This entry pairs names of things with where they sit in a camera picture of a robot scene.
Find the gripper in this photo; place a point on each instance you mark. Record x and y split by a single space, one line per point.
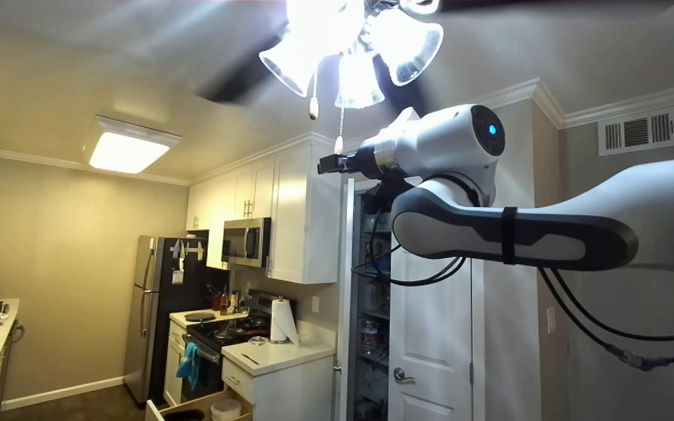
366 161

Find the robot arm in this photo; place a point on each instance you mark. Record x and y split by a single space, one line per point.
460 143

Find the ceiling fan with lights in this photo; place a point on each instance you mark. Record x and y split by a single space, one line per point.
237 76

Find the glass lamp shade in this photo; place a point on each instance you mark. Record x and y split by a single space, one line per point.
407 47
290 64
358 82

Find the white pantry door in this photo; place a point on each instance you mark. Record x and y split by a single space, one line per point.
346 292

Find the stainless microwave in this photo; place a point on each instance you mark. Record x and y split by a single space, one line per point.
243 241

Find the pantry shelf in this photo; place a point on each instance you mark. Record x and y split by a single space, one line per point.
375 327

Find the paper towel roll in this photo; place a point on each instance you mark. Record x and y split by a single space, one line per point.
281 321

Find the white panel door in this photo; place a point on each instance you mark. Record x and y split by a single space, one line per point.
430 339

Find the group of bottles and utensils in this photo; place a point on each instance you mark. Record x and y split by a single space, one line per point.
226 301

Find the black stove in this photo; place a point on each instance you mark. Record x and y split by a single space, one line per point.
226 336

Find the black pan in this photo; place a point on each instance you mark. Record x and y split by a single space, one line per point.
199 316

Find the square ceiling light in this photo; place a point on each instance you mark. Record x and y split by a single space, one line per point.
129 149

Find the stainless refrigerator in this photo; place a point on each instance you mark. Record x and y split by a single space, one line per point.
147 316

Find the blue towel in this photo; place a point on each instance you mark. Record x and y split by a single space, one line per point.
189 365

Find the white air vent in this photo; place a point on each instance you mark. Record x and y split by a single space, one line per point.
638 131

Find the white narrow base cabinet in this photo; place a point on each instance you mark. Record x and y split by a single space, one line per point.
173 362

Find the white bowl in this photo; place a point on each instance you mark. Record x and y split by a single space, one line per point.
226 409

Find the open wooden drawer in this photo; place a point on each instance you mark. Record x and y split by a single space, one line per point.
196 404

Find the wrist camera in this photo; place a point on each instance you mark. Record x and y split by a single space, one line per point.
385 196

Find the row of white wall cabinets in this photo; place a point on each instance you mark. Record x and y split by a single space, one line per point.
302 216

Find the wall socket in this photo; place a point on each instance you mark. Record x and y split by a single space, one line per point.
315 304

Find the wall switch plate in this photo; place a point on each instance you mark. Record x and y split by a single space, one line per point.
551 320

